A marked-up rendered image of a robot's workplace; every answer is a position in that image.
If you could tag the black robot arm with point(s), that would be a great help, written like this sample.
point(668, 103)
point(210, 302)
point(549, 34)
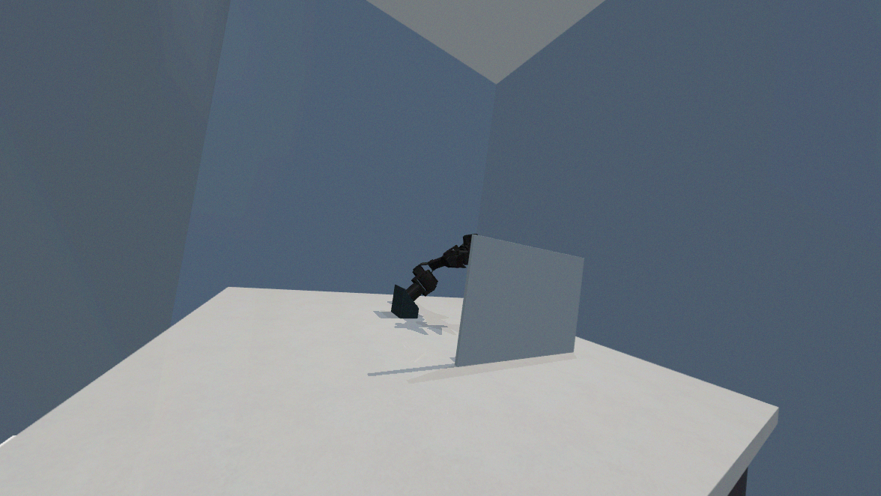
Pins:
point(451, 258)

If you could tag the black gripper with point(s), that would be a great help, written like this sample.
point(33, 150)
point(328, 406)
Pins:
point(467, 241)

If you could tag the grey flat square panel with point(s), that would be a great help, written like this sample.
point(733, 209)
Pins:
point(519, 302)

